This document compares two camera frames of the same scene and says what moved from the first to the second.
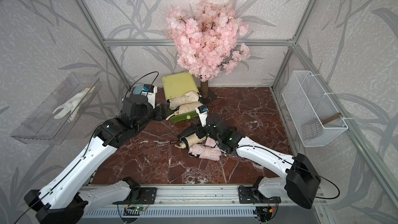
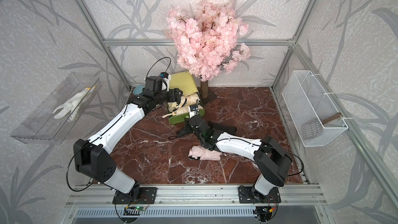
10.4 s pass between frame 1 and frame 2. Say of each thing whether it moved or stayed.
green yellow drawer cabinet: stayed
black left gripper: moved
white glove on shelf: stayed
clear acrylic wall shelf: stayed
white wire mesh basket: stayed
